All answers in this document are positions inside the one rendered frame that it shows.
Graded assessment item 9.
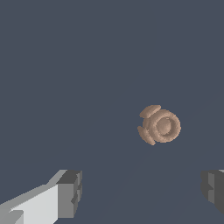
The tan ringed round object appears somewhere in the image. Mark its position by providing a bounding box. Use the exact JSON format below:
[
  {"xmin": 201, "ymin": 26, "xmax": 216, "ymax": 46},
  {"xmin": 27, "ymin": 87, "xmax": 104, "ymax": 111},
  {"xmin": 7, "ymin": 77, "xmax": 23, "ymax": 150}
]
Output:
[{"xmin": 136, "ymin": 104, "xmax": 182, "ymax": 146}]

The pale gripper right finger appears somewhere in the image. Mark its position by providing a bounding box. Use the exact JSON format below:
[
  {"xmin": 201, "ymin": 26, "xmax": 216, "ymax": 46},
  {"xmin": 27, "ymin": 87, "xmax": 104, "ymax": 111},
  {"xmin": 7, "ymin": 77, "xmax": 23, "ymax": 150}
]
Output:
[{"xmin": 199, "ymin": 169, "xmax": 224, "ymax": 216}]

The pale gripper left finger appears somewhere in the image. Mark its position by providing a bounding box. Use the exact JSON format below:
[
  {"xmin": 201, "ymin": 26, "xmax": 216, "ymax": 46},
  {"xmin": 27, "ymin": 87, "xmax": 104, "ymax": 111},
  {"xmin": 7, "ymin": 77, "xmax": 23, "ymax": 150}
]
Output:
[{"xmin": 0, "ymin": 169, "xmax": 83, "ymax": 224}]

